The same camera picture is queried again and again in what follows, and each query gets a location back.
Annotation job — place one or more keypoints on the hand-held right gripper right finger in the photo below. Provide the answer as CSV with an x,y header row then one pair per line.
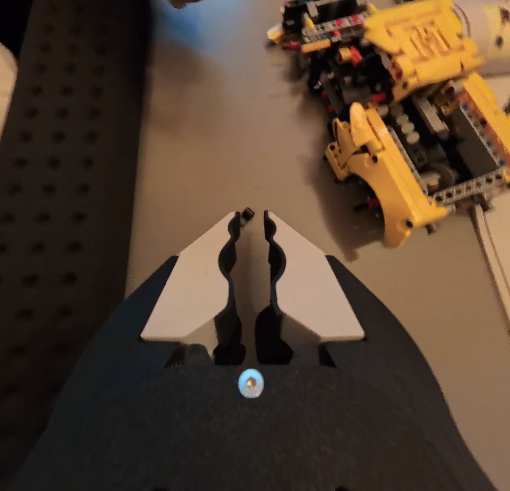
x,y
318,299

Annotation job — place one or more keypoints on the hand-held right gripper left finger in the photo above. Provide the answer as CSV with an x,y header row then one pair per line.
x,y
187,299

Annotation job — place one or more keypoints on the small black connector piece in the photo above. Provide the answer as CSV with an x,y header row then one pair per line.
x,y
248,214

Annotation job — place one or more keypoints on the yellow toy brick car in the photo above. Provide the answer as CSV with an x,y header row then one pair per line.
x,y
418,40

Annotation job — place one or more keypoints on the grey desk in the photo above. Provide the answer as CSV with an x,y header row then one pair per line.
x,y
239,120

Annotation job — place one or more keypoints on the black perforated mat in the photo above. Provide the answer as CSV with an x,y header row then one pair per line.
x,y
59,180

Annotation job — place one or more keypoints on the open instruction booklet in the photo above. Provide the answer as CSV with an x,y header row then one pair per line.
x,y
498,259

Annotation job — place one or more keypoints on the person's white shirt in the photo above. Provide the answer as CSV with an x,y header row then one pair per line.
x,y
6,88

